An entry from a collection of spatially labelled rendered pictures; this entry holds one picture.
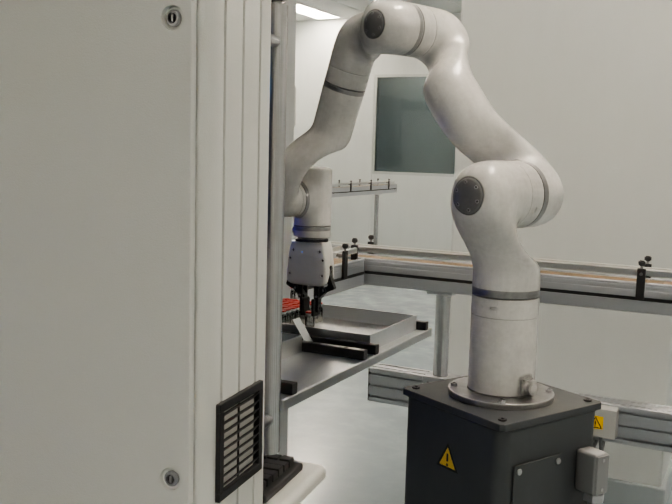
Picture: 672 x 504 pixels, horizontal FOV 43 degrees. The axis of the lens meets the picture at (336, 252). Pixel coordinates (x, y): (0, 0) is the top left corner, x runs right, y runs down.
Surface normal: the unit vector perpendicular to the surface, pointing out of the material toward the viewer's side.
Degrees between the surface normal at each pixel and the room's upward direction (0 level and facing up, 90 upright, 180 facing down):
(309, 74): 90
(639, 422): 90
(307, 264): 90
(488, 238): 128
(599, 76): 90
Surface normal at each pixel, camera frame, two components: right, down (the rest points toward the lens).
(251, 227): 0.94, 0.07
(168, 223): -0.34, 0.11
